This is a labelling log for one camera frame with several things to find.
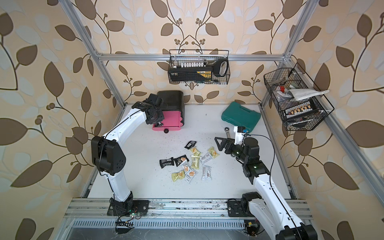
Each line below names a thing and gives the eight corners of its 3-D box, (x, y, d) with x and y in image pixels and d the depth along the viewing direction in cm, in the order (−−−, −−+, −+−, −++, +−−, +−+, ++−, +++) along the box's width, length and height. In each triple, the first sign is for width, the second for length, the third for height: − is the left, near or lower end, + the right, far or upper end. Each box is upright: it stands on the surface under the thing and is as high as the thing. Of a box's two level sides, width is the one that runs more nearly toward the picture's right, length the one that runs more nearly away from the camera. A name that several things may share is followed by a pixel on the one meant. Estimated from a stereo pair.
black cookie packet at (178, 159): (176, 166, 90) (176, 165, 89) (174, 160, 93) (173, 158, 91) (188, 161, 93) (188, 159, 91) (186, 155, 95) (185, 153, 94)
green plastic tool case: (219, 118, 113) (220, 115, 110) (232, 104, 123) (233, 100, 120) (250, 135, 104) (251, 131, 101) (261, 117, 114) (262, 114, 111)
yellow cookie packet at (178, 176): (172, 182, 85) (171, 180, 82) (171, 174, 87) (170, 173, 85) (186, 179, 86) (185, 177, 83) (184, 171, 89) (184, 169, 86)
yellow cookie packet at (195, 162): (190, 169, 89) (190, 167, 87) (191, 156, 94) (191, 155, 92) (199, 169, 89) (199, 167, 87) (199, 156, 94) (199, 155, 92)
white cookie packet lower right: (201, 180, 85) (201, 179, 84) (201, 166, 90) (201, 165, 89) (211, 180, 85) (211, 179, 84) (210, 166, 90) (211, 165, 89)
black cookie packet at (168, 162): (160, 168, 90) (160, 166, 88) (160, 161, 93) (159, 159, 91) (174, 165, 91) (174, 163, 89) (173, 158, 94) (173, 156, 92)
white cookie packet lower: (183, 178, 86) (182, 177, 84) (191, 168, 90) (191, 167, 88) (190, 184, 84) (189, 183, 82) (197, 173, 88) (197, 172, 86)
